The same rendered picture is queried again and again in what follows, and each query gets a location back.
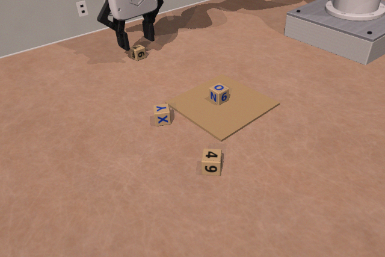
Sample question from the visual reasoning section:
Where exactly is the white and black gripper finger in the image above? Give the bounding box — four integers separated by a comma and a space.
142, 0, 164, 42
97, 0, 130, 51

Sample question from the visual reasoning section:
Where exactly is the tan flat square mat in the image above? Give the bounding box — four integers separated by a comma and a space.
165, 74, 280, 142

